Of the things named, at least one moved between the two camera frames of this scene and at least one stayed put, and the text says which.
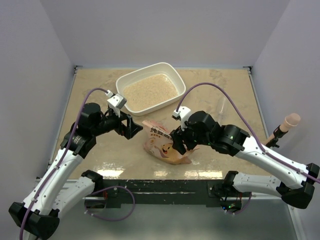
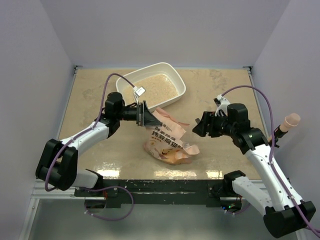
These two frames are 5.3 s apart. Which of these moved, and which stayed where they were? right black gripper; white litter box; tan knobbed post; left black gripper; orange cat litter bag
Moved: left black gripper; right black gripper; orange cat litter bag
Stayed: tan knobbed post; white litter box
